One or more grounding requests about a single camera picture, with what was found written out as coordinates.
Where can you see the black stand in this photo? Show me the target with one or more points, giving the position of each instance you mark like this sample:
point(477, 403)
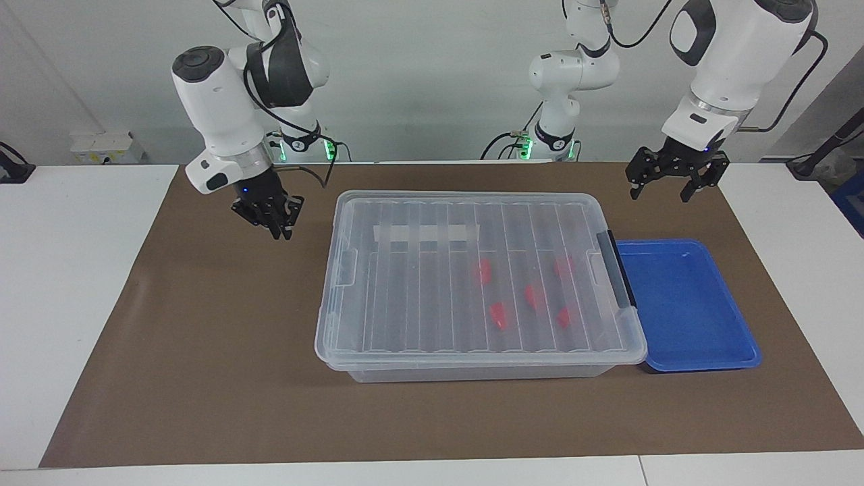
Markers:
point(820, 152)
point(13, 169)

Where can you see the clear plastic box lid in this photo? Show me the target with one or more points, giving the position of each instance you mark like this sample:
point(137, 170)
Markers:
point(432, 304)

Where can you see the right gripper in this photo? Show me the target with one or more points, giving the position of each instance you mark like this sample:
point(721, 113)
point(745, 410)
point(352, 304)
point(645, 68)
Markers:
point(258, 187)

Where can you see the blue plastic tray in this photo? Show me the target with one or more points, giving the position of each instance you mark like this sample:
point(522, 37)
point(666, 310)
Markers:
point(682, 310)

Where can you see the clear plastic storage box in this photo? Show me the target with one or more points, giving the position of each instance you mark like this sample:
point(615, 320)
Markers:
point(472, 372)

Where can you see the white power strip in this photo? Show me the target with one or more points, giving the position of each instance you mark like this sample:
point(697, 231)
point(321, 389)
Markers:
point(104, 145)

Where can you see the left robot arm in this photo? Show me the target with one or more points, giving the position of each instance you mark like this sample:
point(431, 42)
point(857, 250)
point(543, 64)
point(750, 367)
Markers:
point(732, 61)

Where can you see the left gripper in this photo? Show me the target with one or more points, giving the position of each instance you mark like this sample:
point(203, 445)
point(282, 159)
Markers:
point(692, 158)

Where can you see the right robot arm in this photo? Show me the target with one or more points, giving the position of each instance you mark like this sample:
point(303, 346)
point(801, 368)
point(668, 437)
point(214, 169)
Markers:
point(216, 108)

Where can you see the red block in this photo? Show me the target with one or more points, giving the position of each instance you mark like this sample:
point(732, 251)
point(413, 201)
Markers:
point(482, 271)
point(563, 266)
point(534, 295)

